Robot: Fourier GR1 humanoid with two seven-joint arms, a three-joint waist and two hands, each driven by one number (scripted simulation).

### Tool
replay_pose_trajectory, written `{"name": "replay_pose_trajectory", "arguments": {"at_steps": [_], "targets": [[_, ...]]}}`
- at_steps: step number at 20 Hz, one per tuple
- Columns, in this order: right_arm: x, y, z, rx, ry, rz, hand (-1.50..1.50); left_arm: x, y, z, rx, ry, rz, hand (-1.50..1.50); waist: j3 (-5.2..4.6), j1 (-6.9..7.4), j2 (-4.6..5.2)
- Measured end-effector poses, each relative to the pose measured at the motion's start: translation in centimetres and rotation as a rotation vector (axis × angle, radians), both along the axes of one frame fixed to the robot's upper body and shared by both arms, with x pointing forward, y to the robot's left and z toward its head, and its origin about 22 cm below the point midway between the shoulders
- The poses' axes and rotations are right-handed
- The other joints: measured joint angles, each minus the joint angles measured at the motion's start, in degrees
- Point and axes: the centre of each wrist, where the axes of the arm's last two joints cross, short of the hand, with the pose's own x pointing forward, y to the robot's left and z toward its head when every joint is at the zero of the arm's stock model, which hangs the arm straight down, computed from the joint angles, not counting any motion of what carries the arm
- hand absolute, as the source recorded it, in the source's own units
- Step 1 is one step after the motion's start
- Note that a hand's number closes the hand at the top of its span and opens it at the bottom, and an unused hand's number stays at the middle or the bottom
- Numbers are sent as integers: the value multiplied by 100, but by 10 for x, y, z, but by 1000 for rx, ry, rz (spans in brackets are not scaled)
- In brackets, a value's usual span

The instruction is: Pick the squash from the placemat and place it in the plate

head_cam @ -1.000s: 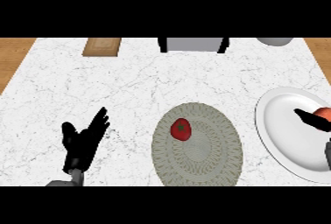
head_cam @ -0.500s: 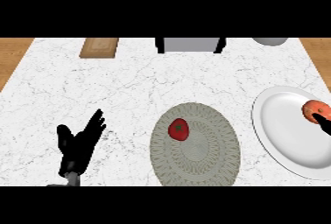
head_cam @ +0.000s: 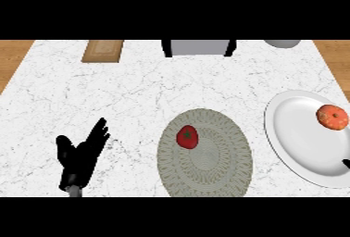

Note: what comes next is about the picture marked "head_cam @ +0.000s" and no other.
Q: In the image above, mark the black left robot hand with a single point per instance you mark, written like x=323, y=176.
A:
x=81, y=157

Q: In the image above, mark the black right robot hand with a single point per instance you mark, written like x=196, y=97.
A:
x=348, y=163

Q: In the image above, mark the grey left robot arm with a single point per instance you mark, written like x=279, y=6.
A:
x=76, y=191

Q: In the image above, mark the white round plate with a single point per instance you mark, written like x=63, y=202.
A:
x=308, y=140

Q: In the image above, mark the orange squash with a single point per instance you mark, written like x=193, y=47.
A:
x=333, y=117

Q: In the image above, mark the round beige woven placemat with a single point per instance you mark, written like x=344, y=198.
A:
x=206, y=154

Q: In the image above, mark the red tomato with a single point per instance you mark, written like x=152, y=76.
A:
x=188, y=137

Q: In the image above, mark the brown wooden board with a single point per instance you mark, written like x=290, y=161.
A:
x=104, y=51

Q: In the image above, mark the grey round bowl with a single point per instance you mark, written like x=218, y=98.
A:
x=283, y=43

